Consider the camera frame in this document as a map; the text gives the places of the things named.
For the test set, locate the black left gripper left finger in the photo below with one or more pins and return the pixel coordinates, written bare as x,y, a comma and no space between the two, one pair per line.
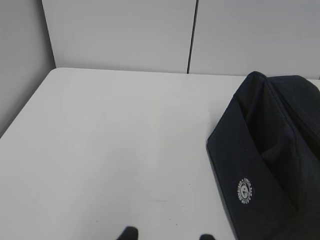
129,233

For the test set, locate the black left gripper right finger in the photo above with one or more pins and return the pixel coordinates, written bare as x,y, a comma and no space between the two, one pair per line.
206,237

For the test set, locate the dark navy lunch bag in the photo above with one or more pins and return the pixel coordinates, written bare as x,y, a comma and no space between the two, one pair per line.
265,154

